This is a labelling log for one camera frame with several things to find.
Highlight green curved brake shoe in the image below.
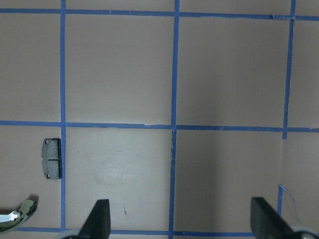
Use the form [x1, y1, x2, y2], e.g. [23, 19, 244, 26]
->
[0, 199, 38, 235]

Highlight dark grey brake pad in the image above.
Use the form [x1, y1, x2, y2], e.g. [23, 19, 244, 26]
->
[41, 138, 62, 180]

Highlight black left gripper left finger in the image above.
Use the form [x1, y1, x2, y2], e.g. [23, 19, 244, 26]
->
[77, 199, 111, 239]

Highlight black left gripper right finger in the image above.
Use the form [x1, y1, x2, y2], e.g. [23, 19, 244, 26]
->
[250, 197, 294, 237]

